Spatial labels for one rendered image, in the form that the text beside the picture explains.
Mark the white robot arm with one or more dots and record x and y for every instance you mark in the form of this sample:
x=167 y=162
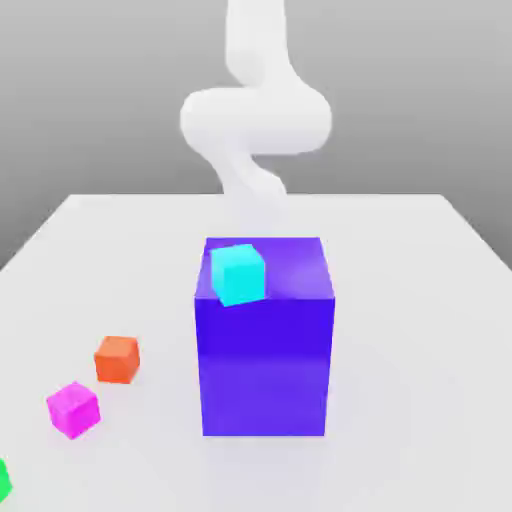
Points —
x=256 y=120

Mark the large blue box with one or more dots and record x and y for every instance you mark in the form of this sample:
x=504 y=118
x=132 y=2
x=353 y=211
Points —
x=264 y=360

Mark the small magenta cube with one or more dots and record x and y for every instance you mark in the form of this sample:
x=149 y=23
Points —
x=72 y=410

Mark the small orange cube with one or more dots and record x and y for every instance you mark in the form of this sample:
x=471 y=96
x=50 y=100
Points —
x=116 y=360

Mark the small green cube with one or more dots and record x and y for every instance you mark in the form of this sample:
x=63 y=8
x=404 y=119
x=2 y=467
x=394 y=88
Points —
x=3 y=482

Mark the small cyan cube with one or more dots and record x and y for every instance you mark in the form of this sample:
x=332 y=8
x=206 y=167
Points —
x=240 y=276

